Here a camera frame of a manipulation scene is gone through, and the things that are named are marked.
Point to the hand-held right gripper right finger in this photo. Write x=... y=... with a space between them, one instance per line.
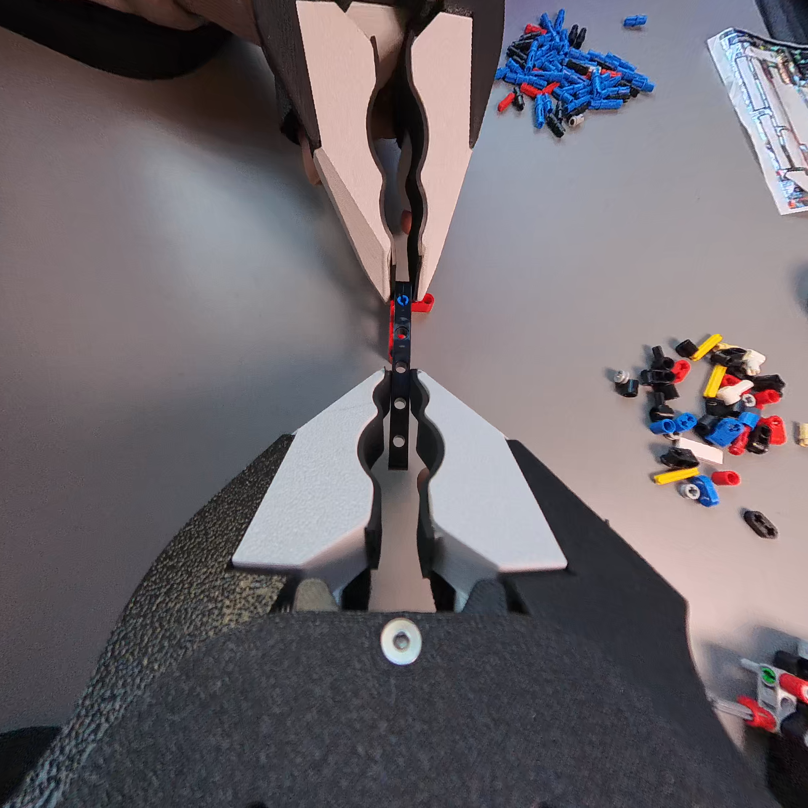
x=498 y=505

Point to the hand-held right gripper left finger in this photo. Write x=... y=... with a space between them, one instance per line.
x=309 y=505

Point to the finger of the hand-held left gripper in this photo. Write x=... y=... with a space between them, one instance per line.
x=448 y=126
x=341 y=126

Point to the long black lego beam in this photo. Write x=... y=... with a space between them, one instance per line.
x=399 y=416

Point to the red angled lego beam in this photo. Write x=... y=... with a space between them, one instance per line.
x=423 y=303

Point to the person's left forearm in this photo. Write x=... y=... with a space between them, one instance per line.
x=208 y=19

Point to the pile of blue lego pins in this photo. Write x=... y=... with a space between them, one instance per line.
x=568 y=69

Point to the small blue lego pin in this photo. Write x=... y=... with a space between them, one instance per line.
x=636 y=21

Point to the pile of mixed lego pieces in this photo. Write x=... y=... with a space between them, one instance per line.
x=719 y=416

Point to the lego sticker sheet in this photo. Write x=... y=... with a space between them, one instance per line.
x=770 y=126

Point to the partly built lego car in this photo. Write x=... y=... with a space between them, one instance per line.
x=767 y=694

